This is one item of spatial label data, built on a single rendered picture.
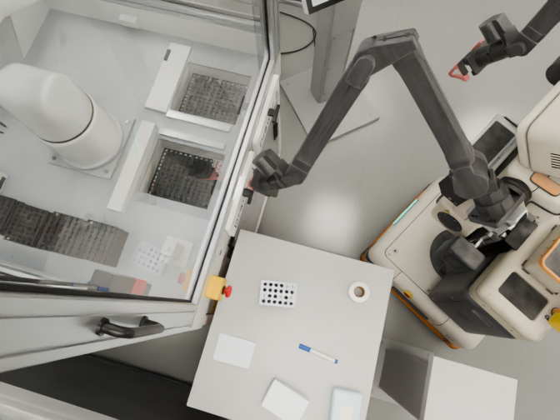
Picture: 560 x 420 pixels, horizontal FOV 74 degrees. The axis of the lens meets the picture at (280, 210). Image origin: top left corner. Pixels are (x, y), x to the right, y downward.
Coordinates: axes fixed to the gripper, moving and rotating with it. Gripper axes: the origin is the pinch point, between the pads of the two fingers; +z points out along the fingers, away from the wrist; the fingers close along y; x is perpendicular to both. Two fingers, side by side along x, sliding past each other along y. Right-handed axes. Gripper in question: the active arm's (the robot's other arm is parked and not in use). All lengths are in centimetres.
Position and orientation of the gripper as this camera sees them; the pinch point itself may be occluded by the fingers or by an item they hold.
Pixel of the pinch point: (253, 186)
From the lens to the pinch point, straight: 128.2
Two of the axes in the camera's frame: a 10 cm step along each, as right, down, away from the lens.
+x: -2.7, 9.3, -2.3
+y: -8.0, -3.5, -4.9
